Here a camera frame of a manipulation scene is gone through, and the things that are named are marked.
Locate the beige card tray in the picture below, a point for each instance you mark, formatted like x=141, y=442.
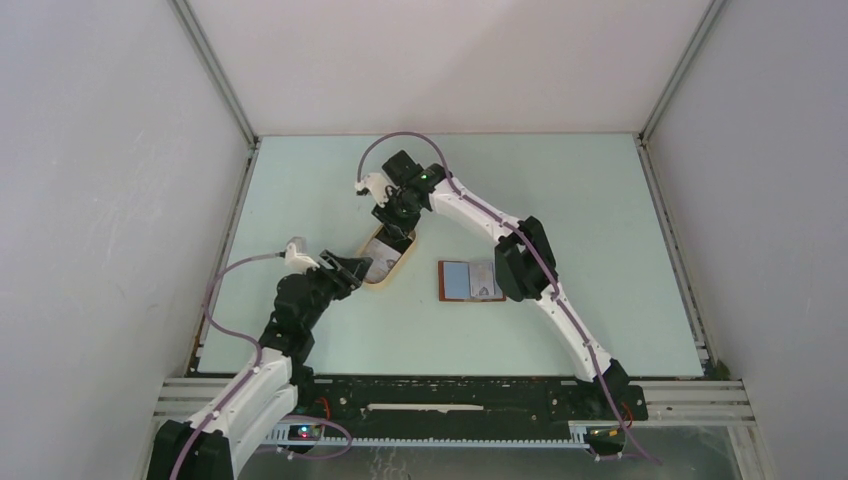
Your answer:
x=405, y=246

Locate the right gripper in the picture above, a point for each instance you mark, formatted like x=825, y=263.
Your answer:
x=393, y=223

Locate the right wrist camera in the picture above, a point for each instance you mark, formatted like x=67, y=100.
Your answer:
x=376, y=185

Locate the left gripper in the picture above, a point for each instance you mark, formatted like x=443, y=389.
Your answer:
x=347, y=273

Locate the brown leather card holder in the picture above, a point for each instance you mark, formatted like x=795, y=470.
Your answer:
x=468, y=282

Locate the white cable duct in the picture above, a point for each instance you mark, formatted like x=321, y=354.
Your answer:
x=602, y=440

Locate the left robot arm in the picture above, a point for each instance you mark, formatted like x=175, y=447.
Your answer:
x=217, y=441

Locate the aluminium frame rail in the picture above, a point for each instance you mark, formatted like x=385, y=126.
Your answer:
x=668, y=402

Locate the silver VIP card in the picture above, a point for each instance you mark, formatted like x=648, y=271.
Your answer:
x=384, y=260

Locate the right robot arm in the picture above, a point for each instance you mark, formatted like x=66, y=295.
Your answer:
x=524, y=262

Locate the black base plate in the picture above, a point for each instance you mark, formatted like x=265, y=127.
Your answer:
x=466, y=407

